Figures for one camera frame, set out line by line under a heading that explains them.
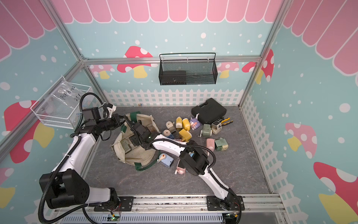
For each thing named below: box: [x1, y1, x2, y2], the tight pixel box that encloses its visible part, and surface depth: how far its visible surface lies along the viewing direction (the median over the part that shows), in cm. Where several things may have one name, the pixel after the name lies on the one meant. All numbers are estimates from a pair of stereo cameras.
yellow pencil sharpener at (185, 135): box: [178, 128, 193, 142], surface depth 101 cm
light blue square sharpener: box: [156, 153, 174, 168], surface depth 85 cm
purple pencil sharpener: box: [189, 112, 201, 131], surface depth 104 cm
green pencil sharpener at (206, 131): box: [197, 123, 213, 138], surface depth 102 cm
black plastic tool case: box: [191, 98, 227, 125], surface depth 114 cm
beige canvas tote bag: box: [111, 112, 161, 172], surface depth 83 cm
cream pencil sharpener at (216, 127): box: [211, 120, 223, 135], surface depth 102 cm
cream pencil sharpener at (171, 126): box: [165, 120, 177, 134], surface depth 102 cm
